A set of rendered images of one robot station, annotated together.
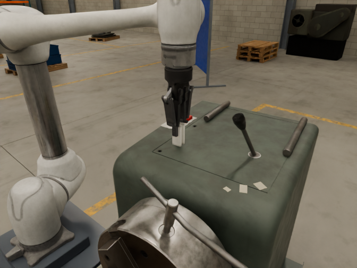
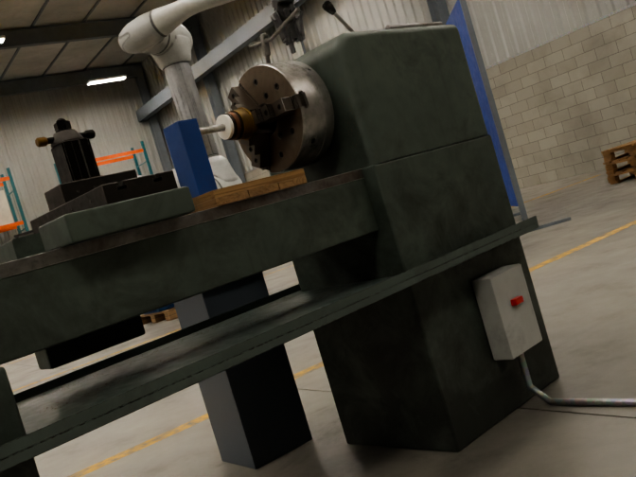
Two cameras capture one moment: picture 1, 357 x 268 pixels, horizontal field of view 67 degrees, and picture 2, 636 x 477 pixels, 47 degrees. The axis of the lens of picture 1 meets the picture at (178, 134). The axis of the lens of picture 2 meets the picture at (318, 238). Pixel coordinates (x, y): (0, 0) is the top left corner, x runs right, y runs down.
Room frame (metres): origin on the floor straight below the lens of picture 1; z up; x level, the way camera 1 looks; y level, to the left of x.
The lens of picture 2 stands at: (-1.66, -0.53, 0.80)
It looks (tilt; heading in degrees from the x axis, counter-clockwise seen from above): 2 degrees down; 15
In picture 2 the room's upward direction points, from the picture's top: 17 degrees counter-clockwise
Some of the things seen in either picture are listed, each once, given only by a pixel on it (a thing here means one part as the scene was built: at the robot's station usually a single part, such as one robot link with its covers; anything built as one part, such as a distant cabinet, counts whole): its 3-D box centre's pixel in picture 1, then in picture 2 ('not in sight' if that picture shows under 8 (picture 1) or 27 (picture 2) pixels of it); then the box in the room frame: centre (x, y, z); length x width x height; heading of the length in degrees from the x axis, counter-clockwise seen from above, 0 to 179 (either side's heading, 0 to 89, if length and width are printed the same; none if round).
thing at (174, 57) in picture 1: (178, 55); not in sight; (0.71, 0.00, 1.53); 0.09 x 0.09 x 0.06
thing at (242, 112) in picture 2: not in sight; (239, 124); (0.30, 0.13, 1.08); 0.09 x 0.09 x 0.09; 57
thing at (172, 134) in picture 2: not in sight; (191, 164); (0.14, 0.23, 1.00); 0.08 x 0.06 x 0.23; 57
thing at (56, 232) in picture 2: not in sight; (83, 233); (-0.12, 0.44, 0.90); 0.53 x 0.30 x 0.06; 57
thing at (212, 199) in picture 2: not in sight; (223, 200); (0.19, 0.20, 0.89); 0.36 x 0.30 x 0.04; 57
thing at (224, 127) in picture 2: not in sight; (208, 130); (0.21, 0.19, 1.08); 0.13 x 0.07 x 0.07; 147
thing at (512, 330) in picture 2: not in sight; (564, 335); (0.57, -0.57, 0.22); 0.42 x 0.18 x 0.44; 57
